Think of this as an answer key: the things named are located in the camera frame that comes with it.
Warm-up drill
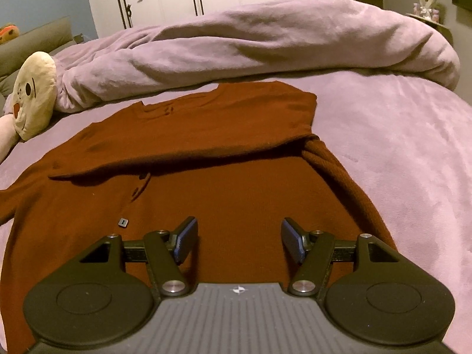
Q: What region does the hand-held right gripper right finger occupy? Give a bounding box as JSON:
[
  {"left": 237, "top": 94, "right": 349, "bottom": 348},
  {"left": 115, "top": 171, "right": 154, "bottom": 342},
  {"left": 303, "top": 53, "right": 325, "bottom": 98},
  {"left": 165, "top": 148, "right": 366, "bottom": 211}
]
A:
[{"left": 281, "top": 217, "right": 401, "bottom": 298}]

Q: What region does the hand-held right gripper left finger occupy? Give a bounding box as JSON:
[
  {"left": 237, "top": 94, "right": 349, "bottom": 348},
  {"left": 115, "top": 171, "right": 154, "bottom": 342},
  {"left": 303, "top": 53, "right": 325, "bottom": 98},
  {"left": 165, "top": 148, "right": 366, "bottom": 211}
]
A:
[{"left": 79, "top": 216, "right": 200, "bottom": 298}]

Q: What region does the brown knit sweater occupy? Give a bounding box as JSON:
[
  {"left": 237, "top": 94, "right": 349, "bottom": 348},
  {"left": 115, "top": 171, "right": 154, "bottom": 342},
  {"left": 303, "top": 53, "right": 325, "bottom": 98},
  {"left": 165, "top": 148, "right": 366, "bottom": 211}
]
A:
[{"left": 0, "top": 81, "right": 398, "bottom": 354}]

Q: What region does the purple fleece duvet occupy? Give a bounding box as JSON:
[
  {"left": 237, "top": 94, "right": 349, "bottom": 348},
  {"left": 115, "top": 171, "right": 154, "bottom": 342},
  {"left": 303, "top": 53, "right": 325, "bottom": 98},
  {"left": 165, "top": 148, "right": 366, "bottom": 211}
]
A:
[{"left": 52, "top": 0, "right": 461, "bottom": 114}]

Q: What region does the cream plush toy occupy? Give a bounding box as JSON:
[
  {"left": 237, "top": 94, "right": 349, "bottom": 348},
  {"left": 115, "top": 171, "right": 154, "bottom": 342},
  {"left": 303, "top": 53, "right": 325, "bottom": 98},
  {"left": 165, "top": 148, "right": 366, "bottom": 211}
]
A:
[{"left": 0, "top": 52, "right": 58, "bottom": 163}]

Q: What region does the green headboard cushion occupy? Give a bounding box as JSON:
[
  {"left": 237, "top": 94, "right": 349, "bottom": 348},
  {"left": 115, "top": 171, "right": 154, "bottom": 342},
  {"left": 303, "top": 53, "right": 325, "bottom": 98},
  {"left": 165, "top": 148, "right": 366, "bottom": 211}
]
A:
[{"left": 0, "top": 16, "right": 73, "bottom": 97}]

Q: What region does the orange plush toy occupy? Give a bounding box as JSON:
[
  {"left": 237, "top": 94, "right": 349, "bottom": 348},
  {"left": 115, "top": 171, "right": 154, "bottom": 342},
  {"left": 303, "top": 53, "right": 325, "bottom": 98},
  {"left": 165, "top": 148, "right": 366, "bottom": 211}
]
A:
[{"left": 0, "top": 25, "right": 20, "bottom": 45}]

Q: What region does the wall shelf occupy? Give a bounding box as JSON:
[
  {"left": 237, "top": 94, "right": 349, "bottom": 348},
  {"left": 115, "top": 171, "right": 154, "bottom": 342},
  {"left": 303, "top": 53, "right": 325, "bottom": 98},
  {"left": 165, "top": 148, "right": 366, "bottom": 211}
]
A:
[{"left": 406, "top": 11, "right": 453, "bottom": 42}]

